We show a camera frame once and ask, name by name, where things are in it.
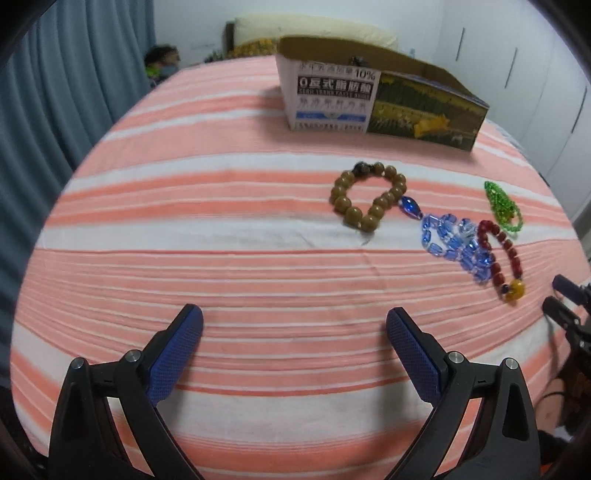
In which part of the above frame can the red bead bracelet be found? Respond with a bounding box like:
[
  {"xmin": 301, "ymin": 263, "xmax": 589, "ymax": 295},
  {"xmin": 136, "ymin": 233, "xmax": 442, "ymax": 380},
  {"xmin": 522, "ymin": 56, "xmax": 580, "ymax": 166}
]
[{"xmin": 476, "ymin": 219, "xmax": 528, "ymax": 304}]

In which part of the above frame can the brown wooden bead bracelet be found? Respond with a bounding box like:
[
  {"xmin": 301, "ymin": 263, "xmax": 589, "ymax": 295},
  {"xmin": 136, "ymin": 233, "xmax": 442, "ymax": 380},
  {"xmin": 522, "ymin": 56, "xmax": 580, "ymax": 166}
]
[{"xmin": 328, "ymin": 161, "xmax": 409, "ymax": 233}]

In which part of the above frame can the printed cardboard box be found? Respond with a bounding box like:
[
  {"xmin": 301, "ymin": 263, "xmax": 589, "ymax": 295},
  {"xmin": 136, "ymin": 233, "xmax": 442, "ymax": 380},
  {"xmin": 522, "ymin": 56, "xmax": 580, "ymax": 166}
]
[{"xmin": 276, "ymin": 36, "xmax": 489, "ymax": 151}]

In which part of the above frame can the yellow floral blanket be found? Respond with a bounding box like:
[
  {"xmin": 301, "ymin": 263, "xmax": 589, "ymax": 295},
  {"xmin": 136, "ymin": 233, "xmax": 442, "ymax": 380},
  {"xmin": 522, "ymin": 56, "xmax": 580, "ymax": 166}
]
[{"xmin": 226, "ymin": 38, "xmax": 279, "ymax": 59}]

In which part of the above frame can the green bead bracelet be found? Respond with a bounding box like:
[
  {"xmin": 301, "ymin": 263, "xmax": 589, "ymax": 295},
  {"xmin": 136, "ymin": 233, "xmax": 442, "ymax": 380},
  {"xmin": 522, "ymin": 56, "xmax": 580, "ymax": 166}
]
[{"xmin": 483, "ymin": 180, "xmax": 525, "ymax": 234}]

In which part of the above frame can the blue glass bead necklace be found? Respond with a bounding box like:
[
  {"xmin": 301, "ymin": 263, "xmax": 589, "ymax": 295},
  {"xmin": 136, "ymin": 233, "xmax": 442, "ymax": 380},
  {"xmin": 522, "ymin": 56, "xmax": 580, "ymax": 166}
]
[{"xmin": 399, "ymin": 195, "xmax": 495, "ymax": 284}]

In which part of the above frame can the pink striped bed sheet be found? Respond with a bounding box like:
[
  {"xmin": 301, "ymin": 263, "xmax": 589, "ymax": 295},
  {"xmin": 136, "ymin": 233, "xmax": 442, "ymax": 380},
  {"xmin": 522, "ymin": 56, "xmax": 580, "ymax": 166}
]
[{"xmin": 11, "ymin": 57, "xmax": 590, "ymax": 479}]

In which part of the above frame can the dark plush toy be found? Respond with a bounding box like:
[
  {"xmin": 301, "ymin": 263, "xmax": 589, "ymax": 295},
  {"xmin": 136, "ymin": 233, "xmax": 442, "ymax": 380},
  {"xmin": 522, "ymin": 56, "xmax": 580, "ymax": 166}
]
[{"xmin": 144, "ymin": 44, "xmax": 180, "ymax": 87}]

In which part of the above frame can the blue curtain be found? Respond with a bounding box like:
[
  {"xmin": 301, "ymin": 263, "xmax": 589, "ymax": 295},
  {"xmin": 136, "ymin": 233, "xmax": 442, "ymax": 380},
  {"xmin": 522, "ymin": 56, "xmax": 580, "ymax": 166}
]
[{"xmin": 1, "ymin": 1, "xmax": 155, "ymax": 387}]

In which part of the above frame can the cream headboard pillow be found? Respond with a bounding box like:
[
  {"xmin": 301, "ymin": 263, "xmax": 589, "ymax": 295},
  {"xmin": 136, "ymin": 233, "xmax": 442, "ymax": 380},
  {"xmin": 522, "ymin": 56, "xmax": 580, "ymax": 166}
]
[{"xmin": 233, "ymin": 13, "xmax": 399, "ymax": 50}]

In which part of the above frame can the white wardrobe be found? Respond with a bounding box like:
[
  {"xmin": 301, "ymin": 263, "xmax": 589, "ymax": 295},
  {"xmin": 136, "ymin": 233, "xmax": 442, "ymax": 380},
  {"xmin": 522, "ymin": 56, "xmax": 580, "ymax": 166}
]
[{"xmin": 435, "ymin": 0, "xmax": 590, "ymax": 220}]

